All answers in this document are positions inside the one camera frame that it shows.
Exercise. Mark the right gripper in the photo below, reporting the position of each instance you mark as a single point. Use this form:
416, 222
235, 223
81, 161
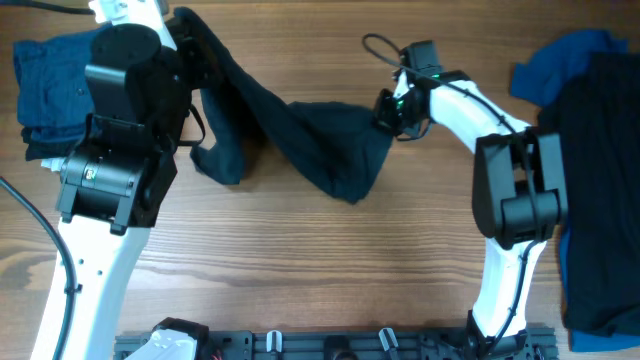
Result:
383, 116

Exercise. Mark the dark green t-shirt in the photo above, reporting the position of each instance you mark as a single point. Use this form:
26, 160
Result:
336, 146

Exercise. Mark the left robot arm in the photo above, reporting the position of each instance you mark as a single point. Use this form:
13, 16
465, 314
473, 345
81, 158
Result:
141, 75

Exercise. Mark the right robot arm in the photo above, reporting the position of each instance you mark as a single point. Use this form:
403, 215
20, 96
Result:
519, 195

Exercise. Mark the bright blue t-shirt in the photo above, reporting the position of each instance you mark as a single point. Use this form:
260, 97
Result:
540, 81

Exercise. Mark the folded blue shorts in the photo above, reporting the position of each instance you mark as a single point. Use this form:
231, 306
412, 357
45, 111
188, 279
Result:
53, 98

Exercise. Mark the folded white garment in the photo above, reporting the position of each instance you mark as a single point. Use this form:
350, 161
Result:
53, 164

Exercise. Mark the folded black garment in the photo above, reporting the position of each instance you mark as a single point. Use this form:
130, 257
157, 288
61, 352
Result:
43, 143

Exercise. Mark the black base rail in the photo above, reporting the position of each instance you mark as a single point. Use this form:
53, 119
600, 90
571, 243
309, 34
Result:
431, 343

